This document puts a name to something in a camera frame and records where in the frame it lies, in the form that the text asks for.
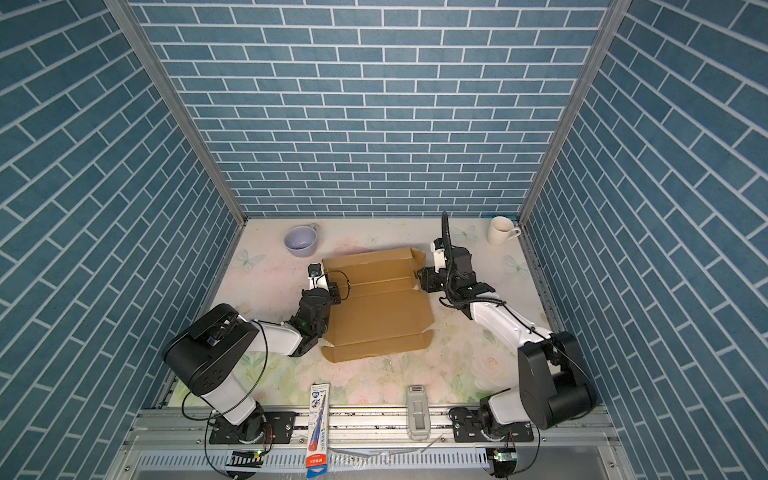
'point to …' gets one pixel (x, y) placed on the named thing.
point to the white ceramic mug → (500, 230)
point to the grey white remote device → (418, 412)
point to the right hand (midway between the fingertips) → (428, 271)
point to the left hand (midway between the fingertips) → (335, 276)
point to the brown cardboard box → (380, 310)
